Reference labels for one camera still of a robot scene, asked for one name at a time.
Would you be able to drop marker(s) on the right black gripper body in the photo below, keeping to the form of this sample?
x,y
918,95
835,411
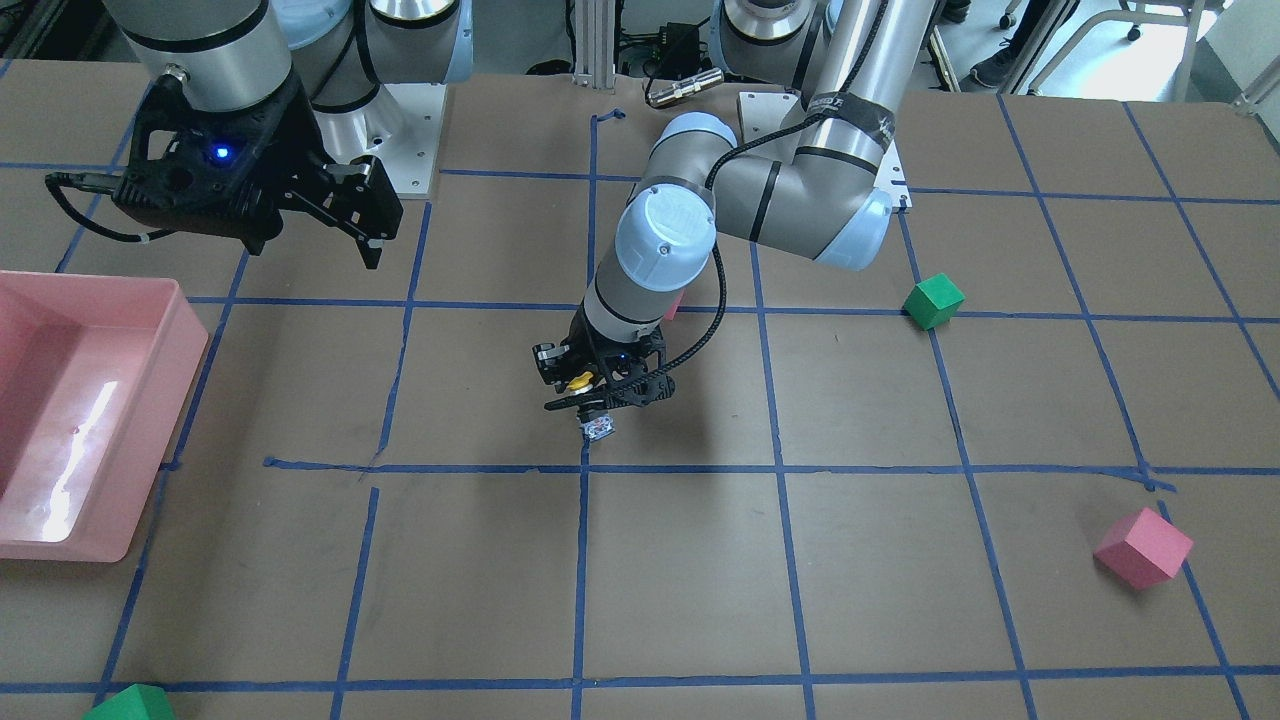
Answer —
x,y
287,158

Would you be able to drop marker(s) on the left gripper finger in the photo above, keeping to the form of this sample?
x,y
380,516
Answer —
x,y
554,364
606,397

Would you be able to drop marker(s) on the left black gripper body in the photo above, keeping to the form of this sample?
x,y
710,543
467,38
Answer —
x,y
546,362

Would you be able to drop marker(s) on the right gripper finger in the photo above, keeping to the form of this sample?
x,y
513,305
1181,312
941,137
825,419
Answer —
x,y
357,198

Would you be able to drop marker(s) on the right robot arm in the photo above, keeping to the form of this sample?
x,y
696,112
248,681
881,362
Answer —
x,y
232,54

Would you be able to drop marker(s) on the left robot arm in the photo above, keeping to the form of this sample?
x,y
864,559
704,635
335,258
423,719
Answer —
x,y
808,189

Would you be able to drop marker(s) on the pink cube centre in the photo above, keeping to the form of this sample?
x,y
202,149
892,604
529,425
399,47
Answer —
x,y
674,307

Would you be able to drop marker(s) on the pink cube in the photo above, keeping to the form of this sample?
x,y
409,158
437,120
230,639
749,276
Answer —
x,y
1143,549
674,307

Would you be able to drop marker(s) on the pink plastic bin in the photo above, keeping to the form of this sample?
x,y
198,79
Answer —
x,y
94,372

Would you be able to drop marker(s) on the green cube near bin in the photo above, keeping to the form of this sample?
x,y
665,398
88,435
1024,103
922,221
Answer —
x,y
136,702

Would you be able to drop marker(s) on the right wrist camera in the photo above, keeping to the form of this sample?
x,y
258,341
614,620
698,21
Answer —
x,y
203,172

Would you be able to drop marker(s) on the aluminium frame post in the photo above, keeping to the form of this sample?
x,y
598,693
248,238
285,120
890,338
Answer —
x,y
594,25

